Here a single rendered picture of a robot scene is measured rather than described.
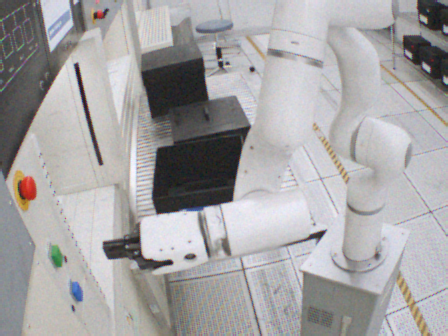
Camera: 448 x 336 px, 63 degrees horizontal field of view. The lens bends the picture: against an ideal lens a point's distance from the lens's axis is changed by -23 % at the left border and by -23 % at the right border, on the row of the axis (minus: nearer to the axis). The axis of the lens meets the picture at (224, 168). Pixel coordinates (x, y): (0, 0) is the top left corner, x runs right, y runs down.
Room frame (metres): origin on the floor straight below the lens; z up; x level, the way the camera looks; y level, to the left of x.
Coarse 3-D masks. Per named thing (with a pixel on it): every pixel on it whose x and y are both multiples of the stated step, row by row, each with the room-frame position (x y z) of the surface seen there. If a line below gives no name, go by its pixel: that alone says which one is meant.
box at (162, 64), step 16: (176, 48) 2.10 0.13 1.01; (192, 48) 2.05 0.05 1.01; (144, 64) 1.95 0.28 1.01; (160, 64) 1.90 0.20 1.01; (176, 64) 1.87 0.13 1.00; (192, 64) 1.88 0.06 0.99; (144, 80) 1.86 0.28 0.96; (160, 80) 1.86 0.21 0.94; (176, 80) 1.87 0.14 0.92; (192, 80) 1.88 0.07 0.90; (160, 96) 1.87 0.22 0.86; (176, 96) 1.87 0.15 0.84; (192, 96) 1.88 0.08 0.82; (208, 96) 1.89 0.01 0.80; (160, 112) 1.87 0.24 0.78
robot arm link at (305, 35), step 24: (288, 0) 0.63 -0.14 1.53; (312, 0) 0.62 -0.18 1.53; (336, 0) 0.65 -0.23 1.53; (360, 0) 0.67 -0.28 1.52; (384, 0) 0.67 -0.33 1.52; (288, 24) 0.61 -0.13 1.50; (312, 24) 0.60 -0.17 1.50; (336, 24) 0.67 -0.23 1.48; (360, 24) 0.67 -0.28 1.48; (384, 24) 0.67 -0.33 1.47; (288, 48) 0.60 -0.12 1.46; (312, 48) 0.59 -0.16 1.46
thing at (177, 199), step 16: (176, 144) 1.29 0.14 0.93; (192, 144) 1.29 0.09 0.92; (208, 144) 1.29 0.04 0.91; (224, 144) 1.28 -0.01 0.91; (240, 144) 1.28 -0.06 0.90; (160, 160) 1.29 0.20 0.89; (176, 160) 1.29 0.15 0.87; (192, 160) 1.29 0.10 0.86; (208, 160) 1.29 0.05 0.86; (224, 160) 1.28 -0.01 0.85; (160, 176) 1.22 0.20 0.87; (176, 176) 1.29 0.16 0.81; (192, 176) 1.29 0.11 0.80; (208, 176) 1.29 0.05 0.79; (224, 176) 1.29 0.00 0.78; (160, 192) 1.15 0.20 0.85; (176, 192) 1.26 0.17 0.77; (192, 192) 1.25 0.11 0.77; (208, 192) 1.02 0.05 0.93; (224, 192) 1.01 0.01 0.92; (160, 208) 1.02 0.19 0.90; (176, 208) 1.02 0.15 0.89; (192, 208) 1.02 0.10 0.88
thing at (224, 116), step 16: (176, 112) 1.67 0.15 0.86; (192, 112) 1.64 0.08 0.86; (208, 112) 1.56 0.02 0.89; (224, 112) 1.59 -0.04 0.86; (240, 112) 1.57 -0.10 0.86; (176, 128) 1.53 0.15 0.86; (192, 128) 1.51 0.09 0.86; (208, 128) 1.49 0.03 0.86; (224, 128) 1.47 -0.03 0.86; (240, 128) 1.46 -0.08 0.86
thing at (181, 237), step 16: (144, 224) 0.56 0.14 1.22; (160, 224) 0.55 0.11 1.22; (176, 224) 0.54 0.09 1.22; (192, 224) 0.54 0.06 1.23; (144, 240) 0.52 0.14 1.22; (160, 240) 0.51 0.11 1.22; (176, 240) 0.51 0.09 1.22; (192, 240) 0.50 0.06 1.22; (144, 256) 0.49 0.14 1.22; (160, 256) 0.48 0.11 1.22; (176, 256) 0.49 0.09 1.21; (192, 256) 0.50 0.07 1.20; (208, 256) 0.50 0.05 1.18; (160, 272) 0.48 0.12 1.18
